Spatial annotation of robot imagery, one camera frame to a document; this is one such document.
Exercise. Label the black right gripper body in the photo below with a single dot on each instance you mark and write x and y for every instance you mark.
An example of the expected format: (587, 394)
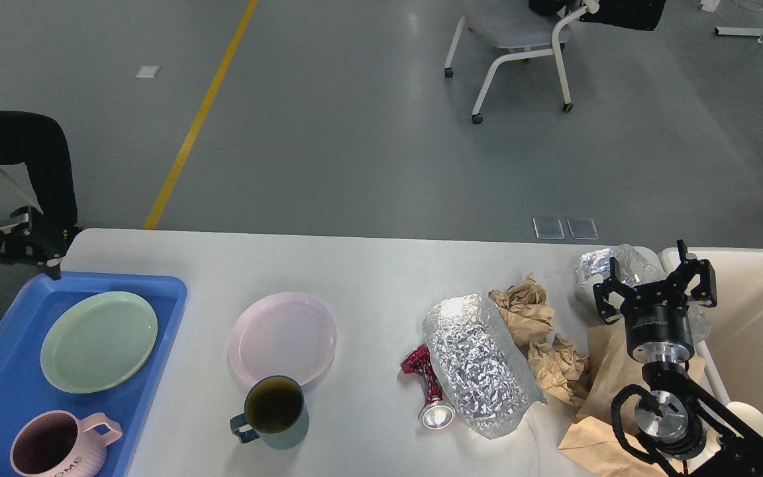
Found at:
(656, 324)

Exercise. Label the teal mug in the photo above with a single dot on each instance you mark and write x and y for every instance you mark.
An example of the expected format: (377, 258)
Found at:
(275, 411)

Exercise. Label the crushed red can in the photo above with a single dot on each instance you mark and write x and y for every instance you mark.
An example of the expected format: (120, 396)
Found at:
(436, 413)

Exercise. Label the light green plate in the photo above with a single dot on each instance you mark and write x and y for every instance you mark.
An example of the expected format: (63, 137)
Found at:
(99, 342)

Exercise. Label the crumpled brown paper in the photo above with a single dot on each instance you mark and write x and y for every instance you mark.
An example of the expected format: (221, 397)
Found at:
(560, 369)
(524, 310)

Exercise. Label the walking person black sneakers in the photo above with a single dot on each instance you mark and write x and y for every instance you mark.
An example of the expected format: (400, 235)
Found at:
(636, 15)

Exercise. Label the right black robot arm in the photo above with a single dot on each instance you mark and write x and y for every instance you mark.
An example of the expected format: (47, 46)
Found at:
(672, 421)

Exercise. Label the large silver foil bag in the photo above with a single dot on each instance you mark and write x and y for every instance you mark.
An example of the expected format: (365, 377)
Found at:
(479, 366)

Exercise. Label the grey white office chair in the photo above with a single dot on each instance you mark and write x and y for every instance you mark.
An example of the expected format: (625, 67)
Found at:
(512, 26)

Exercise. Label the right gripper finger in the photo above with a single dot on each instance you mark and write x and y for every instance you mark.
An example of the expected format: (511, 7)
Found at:
(694, 280)
(602, 291)

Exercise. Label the crumpled brown paper lower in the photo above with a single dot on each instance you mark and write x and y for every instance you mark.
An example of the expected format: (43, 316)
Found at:
(560, 369)

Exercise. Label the white paper cup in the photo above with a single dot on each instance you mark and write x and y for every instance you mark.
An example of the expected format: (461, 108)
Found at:
(750, 415)

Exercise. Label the small silver foil bag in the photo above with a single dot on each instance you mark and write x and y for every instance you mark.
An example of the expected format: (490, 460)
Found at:
(635, 271)

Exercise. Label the flat brown paper bag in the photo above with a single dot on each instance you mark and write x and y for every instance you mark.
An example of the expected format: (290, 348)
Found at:
(590, 441)

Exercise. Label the person in black left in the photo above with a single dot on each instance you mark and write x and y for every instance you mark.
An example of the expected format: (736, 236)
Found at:
(39, 143)

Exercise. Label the crumpled brown paper upper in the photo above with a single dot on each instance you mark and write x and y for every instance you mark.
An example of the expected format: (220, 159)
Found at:
(524, 310)

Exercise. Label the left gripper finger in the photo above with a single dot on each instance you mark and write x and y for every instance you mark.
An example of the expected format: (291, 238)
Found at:
(28, 237)

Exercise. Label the pink ribbed mug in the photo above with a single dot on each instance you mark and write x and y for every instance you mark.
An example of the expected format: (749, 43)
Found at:
(58, 444)

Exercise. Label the blue plastic tray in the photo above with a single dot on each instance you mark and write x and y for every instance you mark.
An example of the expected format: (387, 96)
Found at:
(24, 391)

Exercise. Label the beige plastic bin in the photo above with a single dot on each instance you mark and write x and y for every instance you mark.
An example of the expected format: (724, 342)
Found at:
(759, 331)

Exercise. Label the pink plate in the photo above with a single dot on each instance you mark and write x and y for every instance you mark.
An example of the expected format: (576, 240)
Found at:
(288, 333)

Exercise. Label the white desk leg base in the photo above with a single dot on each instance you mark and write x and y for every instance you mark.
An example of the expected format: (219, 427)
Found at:
(762, 26)

